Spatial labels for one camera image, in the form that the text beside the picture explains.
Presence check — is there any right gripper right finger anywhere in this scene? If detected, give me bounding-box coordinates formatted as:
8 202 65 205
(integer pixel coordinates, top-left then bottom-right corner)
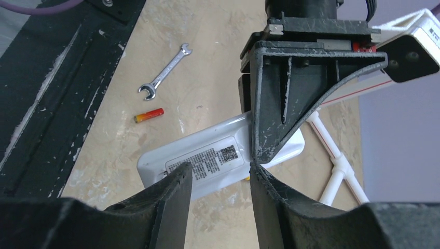
250 162 439 248

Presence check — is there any red battery near wrench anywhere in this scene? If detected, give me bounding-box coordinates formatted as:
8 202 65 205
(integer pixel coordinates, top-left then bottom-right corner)
133 108 164 123

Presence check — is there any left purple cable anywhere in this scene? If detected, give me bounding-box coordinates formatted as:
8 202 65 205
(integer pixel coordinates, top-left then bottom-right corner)
0 0 85 16

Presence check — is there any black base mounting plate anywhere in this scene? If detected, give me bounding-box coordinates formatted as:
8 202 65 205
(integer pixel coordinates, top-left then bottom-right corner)
1 1 145 199

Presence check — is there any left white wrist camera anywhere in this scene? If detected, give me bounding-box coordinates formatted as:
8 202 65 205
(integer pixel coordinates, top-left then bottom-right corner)
352 8 439 87

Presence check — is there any white PVC pipe frame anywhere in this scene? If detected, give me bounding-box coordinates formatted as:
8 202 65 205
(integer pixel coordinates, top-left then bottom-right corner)
306 77 396 207

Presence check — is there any white remote control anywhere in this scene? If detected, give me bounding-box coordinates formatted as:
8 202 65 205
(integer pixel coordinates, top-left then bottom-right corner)
136 110 306 202

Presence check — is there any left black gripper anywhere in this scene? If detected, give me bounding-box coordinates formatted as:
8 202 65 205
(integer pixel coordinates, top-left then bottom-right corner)
240 16 388 164

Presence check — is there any silver open-end wrench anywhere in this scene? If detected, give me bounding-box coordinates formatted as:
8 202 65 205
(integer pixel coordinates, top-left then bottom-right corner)
138 43 193 101

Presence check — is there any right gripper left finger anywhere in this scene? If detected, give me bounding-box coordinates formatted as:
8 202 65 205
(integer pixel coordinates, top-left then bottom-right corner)
1 163 193 248

